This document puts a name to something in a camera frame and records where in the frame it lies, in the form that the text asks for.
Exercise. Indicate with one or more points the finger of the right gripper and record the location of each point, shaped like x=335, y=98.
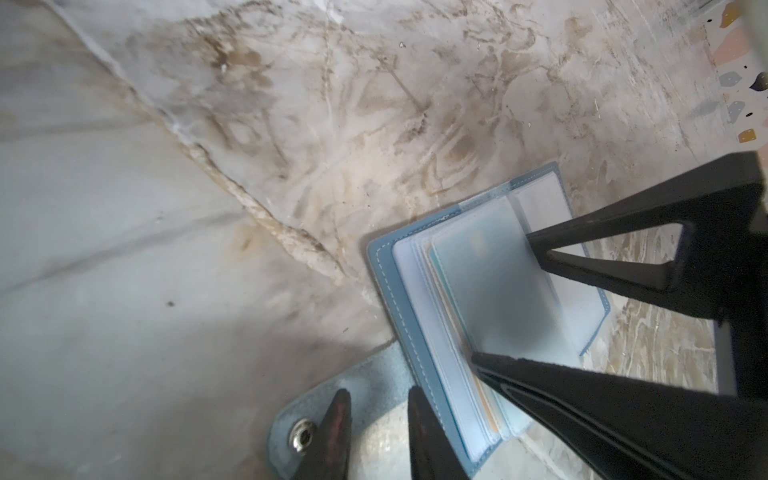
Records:
x=694, y=244
x=625, y=428

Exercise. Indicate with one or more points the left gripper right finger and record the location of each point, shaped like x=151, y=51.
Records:
x=431, y=454

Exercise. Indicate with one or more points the blue leather card holder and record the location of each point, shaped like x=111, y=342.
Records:
x=432, y=351

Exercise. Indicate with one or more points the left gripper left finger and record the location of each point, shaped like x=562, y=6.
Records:
x=328, y=455

